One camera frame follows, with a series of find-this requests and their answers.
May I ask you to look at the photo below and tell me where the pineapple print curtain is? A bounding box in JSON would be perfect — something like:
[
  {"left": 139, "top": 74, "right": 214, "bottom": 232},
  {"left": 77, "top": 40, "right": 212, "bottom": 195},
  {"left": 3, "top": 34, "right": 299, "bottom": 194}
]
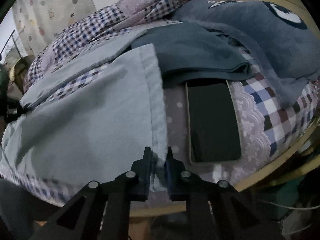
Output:
[{"left": 11, "top": 0, "right": 95, "bottom": 56}]

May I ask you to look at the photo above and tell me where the teal folded cloth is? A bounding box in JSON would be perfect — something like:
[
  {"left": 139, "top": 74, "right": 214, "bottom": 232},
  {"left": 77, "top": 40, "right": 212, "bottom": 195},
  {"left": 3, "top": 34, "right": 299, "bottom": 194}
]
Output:
[{"left": 131, "top": 23, "right": 253, "bottom": 87}]

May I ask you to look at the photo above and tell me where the black tablet device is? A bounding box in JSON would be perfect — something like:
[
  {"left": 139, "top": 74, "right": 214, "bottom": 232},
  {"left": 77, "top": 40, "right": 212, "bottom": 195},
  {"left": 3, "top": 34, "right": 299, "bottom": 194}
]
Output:
[{"left": 185, "top": 79, "right": 241, "bottom": 165}]

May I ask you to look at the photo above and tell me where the rolled checkered duvet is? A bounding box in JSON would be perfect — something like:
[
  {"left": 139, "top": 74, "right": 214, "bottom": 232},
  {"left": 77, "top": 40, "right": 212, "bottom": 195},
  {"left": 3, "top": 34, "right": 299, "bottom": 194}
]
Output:
[{"left": 23, "top": 0, "right": 191, "bottom": 92}]

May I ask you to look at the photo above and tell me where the light blue grey garment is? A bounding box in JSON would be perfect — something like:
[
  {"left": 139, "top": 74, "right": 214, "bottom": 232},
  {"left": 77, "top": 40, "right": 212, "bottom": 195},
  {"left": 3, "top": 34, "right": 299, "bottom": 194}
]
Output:
[{"left": 1, "top": 30, "right": 168, "bottom": 186}]

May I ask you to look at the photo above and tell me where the dark blue plush blanket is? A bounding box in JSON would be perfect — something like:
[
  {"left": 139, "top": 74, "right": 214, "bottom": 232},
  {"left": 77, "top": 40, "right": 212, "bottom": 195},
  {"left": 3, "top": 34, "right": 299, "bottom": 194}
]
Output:
[{"left": 172, "top": 0, "right": 319, "bottom": 108}]

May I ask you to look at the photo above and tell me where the black clothes rack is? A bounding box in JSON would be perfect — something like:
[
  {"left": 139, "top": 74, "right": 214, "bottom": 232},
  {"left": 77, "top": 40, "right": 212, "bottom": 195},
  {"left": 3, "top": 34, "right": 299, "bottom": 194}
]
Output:
[{"left": 1, "top": 30, "right": 28, "bottom": 60}]

